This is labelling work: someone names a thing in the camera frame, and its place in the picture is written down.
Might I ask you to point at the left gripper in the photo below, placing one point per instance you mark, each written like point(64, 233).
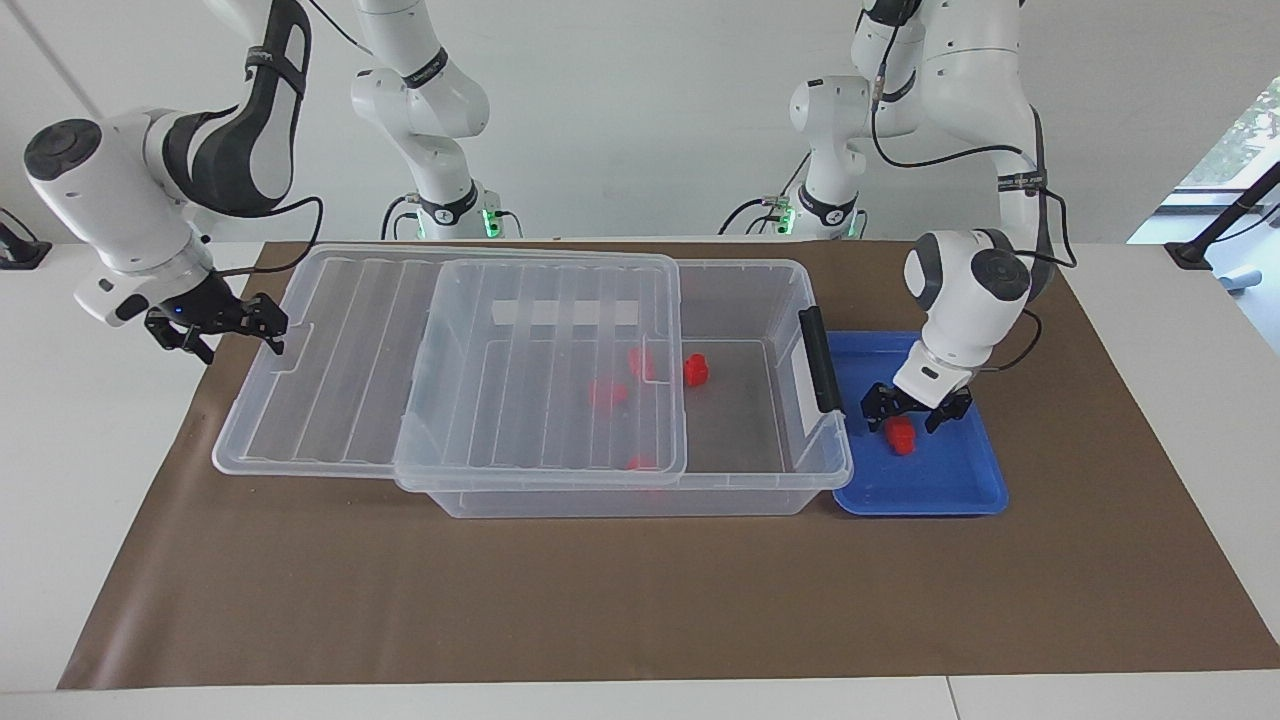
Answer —
point(915, 400)

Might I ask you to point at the red block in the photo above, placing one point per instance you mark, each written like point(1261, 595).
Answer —
point(641, 463)
point(902, 436)
point(640, 362)
point(607, 392)
point(696, 370)

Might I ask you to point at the window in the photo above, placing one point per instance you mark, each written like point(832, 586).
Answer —
point(1235, 140)

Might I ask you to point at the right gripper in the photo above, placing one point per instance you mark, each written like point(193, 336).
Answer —
point(203, 303)

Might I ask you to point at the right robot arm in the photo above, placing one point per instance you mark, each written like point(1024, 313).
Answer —
point(100, 200)

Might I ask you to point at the black stand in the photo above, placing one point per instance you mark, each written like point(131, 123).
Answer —
point(1215, 225)
point(20, 250)

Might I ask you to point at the clear plastic box lid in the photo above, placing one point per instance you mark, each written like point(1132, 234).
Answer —
point(350, 370)

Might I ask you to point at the blue plastic tray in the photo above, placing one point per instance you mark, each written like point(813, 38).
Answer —
point(940, 480)

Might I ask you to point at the clear plastic storage box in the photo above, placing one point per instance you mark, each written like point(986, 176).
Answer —
point(745, 440)

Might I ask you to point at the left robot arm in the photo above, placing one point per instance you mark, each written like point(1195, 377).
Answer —
point(975, 290)

